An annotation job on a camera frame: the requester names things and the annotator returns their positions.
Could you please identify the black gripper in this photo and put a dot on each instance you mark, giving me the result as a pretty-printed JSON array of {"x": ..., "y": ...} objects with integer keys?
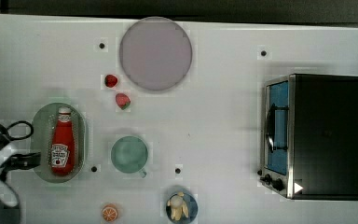
[{"x": 31, "y": 161}]

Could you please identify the green oval strainer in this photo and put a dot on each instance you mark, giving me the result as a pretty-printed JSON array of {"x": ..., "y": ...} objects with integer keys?
[{"x": 44, "y": 123}]

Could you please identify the toy banana pieces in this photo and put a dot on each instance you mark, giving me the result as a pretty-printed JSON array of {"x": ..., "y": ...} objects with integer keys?
[{"x": 178, "y": 206}]

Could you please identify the pink toy strawberry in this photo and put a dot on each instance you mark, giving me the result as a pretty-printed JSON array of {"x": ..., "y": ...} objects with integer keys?
[{"x": 123, "y": 101}]

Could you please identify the blue bowl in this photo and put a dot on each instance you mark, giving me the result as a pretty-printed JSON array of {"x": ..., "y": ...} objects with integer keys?
[{"x": 192, "y": 207}]

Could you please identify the dark red toy strawberry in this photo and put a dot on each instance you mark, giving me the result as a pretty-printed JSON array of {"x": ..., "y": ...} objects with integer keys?
[{"x": 110, "y": 81}]

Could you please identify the toy orange half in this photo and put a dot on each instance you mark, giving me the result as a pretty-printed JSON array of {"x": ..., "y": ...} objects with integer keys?
[{"x": 109, "y": 213}]

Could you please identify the green mug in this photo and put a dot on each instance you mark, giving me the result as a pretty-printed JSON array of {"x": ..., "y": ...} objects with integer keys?
[{"x": 129, "y": 155}]

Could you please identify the lilac round plate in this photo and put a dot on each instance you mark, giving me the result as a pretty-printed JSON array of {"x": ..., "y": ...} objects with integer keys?
[{"x": 155, "y": 53}]

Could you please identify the silver toaster oven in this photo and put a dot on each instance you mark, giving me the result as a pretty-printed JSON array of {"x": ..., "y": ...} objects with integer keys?
[{"x": 310, "y": 137}]

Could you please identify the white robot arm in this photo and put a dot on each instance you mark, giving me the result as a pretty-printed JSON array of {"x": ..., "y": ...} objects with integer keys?
[{"x": 10, "y": 203}]

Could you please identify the red plush ketchup bottle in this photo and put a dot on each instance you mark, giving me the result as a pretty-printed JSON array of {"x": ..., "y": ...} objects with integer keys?
[{"x": 62, "y": 151}]

